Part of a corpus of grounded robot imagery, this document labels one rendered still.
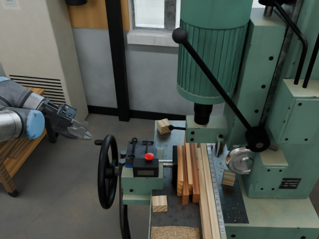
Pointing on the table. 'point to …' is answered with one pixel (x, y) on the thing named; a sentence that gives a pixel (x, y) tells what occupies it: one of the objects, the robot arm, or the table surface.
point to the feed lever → (178, 32)
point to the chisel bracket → (206, 130)
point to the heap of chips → (174, 232)
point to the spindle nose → (202, 113)
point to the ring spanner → (133, 148)
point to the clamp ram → (172, 163)
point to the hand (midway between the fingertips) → (88, 137)
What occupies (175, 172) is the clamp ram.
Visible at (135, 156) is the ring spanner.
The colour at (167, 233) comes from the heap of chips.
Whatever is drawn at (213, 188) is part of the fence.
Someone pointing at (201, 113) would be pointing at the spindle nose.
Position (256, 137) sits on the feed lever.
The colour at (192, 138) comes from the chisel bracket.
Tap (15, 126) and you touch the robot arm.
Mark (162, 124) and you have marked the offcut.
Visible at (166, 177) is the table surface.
